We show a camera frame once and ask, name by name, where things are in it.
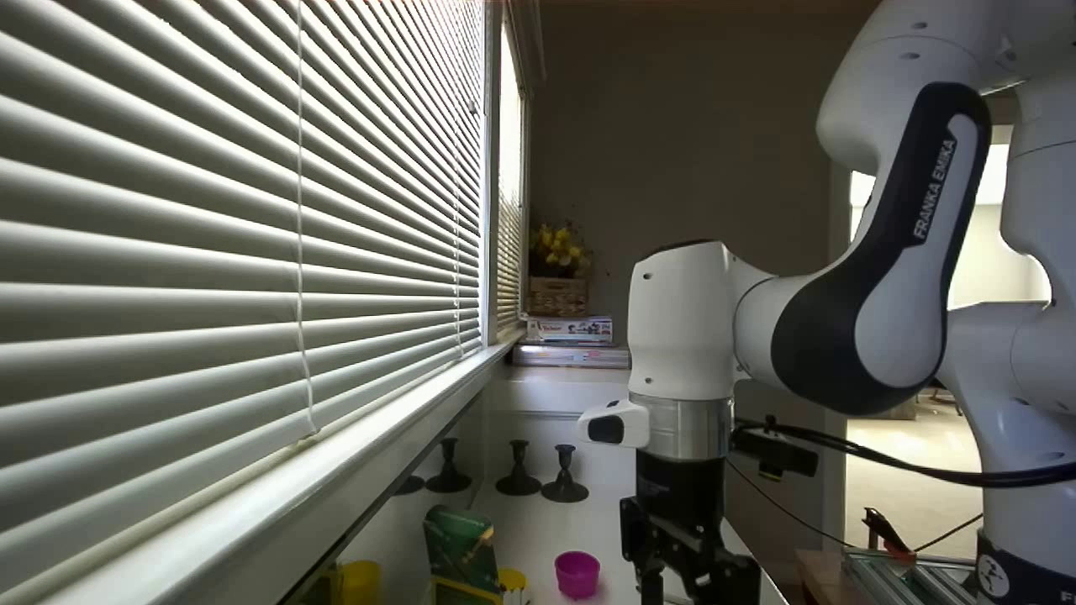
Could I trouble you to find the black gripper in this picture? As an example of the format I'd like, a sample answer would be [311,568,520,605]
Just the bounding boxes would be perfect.
[618,452,759,605]

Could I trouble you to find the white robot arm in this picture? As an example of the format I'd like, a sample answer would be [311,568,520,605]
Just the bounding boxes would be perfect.
[585,0,1076,605]

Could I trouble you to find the magenta plastic cup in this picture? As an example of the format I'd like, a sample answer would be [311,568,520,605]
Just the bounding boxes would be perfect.
[556,552,602,598]

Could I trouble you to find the black candlestick holder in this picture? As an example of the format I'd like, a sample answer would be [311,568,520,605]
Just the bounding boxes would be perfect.
[499,442,543,499]
[543,443,587,505]
[426,436,472,493]

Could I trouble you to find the yellow crayon box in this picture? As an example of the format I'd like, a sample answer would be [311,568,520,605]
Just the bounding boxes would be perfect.
[424,505,529,605]

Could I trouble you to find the yellow plastic cup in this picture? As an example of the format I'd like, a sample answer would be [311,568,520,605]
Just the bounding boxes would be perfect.
[330,563,379,605]

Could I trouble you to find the white window blinds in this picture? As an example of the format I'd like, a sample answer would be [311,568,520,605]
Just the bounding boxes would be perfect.
[0,0,489,601]

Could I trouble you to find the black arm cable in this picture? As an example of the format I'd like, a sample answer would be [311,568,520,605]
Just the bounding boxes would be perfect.
[734,413,1076,492]

